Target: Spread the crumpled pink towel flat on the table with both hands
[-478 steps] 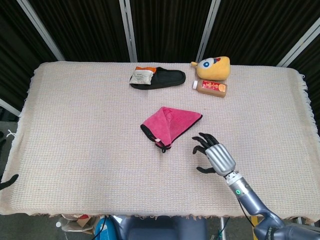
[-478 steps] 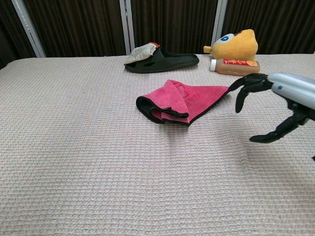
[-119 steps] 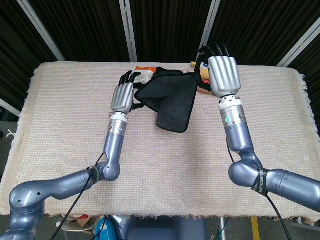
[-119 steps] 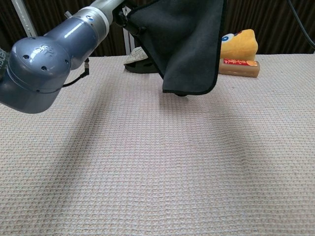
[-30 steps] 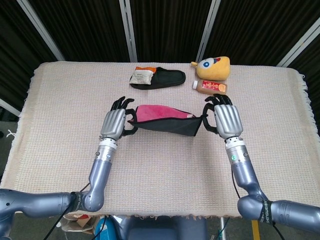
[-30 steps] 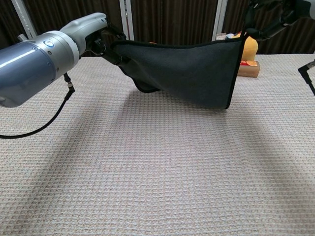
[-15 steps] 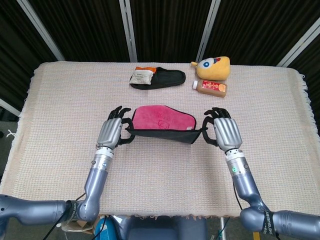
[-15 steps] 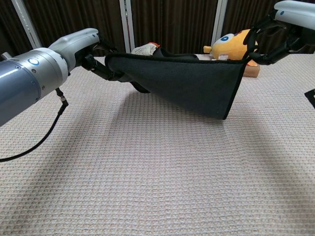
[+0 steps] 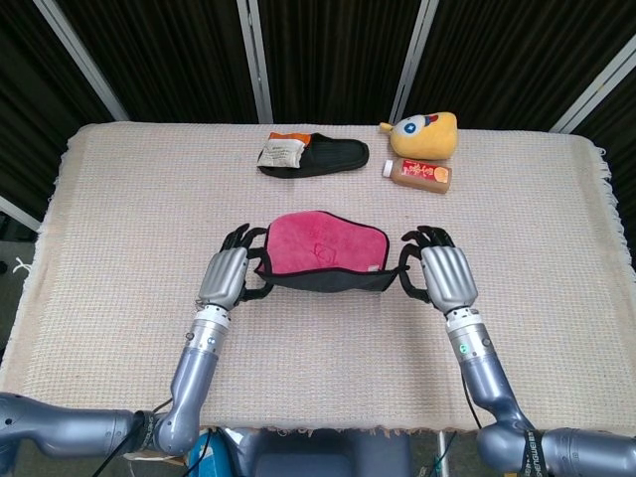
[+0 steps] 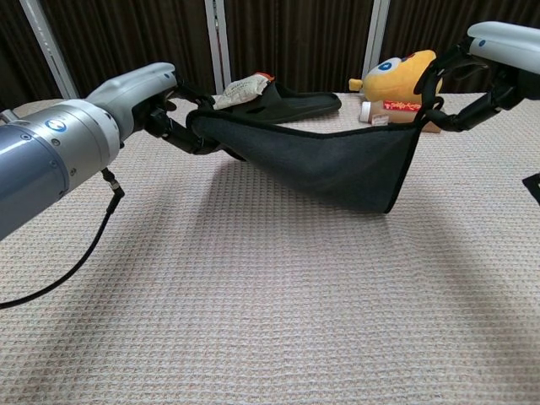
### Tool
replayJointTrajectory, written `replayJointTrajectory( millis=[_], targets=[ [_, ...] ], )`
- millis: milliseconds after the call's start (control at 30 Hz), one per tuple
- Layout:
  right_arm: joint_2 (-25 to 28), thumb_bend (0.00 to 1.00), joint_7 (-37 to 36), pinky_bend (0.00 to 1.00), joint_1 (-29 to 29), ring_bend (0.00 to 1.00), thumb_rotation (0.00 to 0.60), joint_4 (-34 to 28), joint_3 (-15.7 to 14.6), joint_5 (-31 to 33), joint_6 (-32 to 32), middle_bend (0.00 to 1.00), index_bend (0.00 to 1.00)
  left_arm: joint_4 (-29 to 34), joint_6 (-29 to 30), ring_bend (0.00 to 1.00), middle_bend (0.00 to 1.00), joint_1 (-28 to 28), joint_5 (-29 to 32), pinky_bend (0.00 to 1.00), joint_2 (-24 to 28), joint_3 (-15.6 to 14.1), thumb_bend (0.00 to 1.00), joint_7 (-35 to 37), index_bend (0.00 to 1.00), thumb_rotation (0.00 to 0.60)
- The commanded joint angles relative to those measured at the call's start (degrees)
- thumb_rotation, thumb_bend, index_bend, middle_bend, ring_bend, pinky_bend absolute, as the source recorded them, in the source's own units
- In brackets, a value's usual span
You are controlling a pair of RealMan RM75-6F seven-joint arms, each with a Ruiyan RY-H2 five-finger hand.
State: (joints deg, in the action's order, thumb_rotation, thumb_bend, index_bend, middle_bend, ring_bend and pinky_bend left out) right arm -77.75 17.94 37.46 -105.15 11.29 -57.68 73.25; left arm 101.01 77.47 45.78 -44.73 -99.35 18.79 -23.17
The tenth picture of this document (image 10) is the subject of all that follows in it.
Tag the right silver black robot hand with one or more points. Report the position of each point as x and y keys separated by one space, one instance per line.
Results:
x=510 y=46

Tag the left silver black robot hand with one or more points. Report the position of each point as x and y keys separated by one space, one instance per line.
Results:
x=126 y=97

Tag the pink towel with black trim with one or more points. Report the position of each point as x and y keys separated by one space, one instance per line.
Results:
x=337 y=169

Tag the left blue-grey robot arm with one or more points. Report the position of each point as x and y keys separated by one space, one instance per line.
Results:
x=42 y=169

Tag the white crumpled snack packet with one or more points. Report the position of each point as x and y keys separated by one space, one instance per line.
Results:
x=240 y=93

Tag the yellow plush toy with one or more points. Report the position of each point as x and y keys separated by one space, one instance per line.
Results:
x=392 y=80

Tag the brown juice bottle red label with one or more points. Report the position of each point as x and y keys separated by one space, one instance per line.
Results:
x=371 y=114

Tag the black rubber slipper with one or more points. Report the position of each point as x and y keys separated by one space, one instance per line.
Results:
x=304 y=103

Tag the dark pleated curtain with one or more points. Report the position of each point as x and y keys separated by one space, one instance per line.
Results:
x=295 y=42

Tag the beige waffle weave tablecloth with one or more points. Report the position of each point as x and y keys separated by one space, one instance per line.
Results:
x=253 y=295

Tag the grey metal frame post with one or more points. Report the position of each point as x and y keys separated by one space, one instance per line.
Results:
x=217 y=42
x=375 y=38
x=46 y=46

